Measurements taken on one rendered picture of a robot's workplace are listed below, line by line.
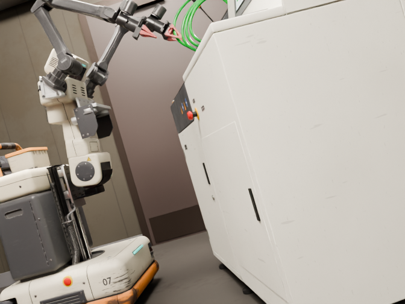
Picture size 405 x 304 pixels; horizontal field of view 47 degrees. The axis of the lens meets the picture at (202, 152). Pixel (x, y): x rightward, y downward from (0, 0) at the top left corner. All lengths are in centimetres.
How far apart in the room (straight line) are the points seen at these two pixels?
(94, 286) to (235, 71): 139
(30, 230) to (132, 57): 215
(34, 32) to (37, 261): 258
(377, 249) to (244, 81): 61
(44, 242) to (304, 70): 156
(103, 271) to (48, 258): 29
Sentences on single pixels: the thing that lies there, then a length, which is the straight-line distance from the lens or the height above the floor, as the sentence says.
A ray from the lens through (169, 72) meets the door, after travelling 409.
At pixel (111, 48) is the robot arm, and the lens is 287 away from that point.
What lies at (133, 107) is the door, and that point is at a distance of 413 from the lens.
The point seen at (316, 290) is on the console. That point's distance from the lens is 141.
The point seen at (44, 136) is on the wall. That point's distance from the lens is 444.
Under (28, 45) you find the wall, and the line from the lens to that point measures 459.
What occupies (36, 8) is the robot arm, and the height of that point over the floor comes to 158.
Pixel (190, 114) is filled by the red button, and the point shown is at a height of 80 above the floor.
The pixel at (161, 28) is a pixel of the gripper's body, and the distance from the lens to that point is 241.
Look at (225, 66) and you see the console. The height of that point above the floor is 85.
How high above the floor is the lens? 63
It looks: level
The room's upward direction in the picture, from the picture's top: 16 degrees counter-clockwise
